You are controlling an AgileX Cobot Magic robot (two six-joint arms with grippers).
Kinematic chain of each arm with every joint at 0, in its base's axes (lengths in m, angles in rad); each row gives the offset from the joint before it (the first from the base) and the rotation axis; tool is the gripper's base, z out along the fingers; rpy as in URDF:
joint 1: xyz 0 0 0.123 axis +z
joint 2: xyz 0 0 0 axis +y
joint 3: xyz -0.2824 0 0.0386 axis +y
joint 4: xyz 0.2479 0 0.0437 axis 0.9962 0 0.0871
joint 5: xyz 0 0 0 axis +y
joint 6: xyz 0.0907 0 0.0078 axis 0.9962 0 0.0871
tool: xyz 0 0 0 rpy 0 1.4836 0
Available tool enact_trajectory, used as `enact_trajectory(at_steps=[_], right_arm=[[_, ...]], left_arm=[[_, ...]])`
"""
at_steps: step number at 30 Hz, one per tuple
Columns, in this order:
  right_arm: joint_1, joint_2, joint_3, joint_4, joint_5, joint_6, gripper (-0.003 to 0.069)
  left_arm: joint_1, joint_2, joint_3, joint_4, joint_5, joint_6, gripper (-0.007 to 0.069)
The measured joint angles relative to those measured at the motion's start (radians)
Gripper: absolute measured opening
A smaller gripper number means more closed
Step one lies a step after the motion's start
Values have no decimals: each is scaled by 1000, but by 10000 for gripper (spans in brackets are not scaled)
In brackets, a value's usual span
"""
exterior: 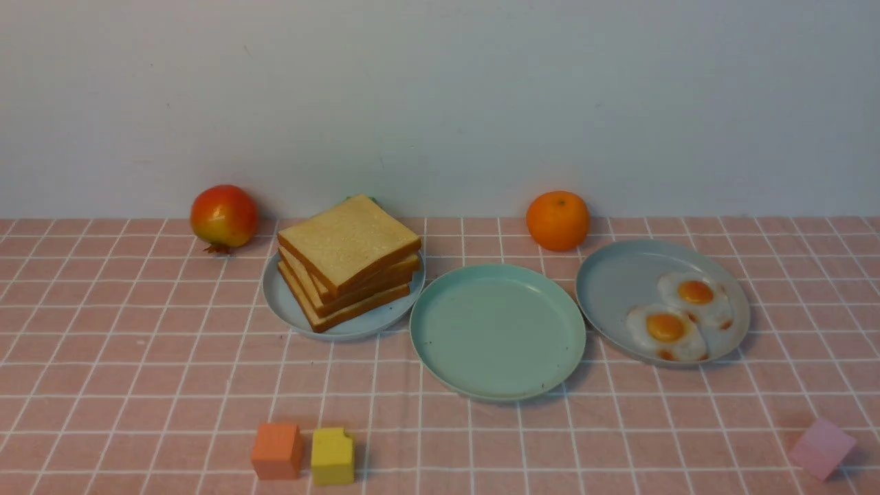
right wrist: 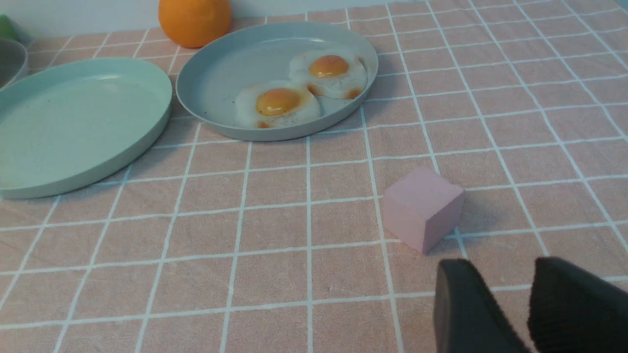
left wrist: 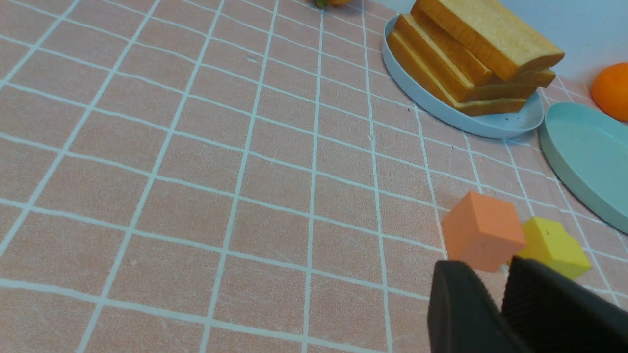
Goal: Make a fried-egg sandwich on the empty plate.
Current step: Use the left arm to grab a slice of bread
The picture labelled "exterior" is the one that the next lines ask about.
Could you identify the red yellow pomegranate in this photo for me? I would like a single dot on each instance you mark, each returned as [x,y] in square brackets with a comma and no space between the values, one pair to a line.
[225,217]

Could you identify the bread slice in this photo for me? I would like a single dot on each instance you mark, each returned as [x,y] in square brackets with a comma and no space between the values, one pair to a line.
[326,312]
[323,302]
[320,324]
[349,242]

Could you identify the yellow foam cube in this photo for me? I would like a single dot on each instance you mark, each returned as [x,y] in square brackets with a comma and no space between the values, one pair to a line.
[332,457]

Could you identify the fried egg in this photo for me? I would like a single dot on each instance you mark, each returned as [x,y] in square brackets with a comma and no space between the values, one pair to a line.
[666,333]
[704,301]

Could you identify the grey-blue bread plate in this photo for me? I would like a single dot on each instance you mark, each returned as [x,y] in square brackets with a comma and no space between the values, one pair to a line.
[284,306]

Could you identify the orange tangerine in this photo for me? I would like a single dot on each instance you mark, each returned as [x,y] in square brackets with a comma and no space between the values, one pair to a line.
[558,221]

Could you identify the pink foam cube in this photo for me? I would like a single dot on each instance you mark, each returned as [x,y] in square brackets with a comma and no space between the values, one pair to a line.
[821,449]

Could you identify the grey egg plate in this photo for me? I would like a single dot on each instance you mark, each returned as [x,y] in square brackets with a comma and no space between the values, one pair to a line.
[624,275]

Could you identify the light green center plate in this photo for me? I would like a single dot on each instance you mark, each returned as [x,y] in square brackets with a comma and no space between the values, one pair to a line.
[497,332]

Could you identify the green foam cube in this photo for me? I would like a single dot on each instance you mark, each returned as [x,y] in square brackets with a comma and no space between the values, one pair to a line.
[361,198]

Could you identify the orange foam cube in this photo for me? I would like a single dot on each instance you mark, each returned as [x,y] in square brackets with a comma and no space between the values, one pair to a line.
[277,452]

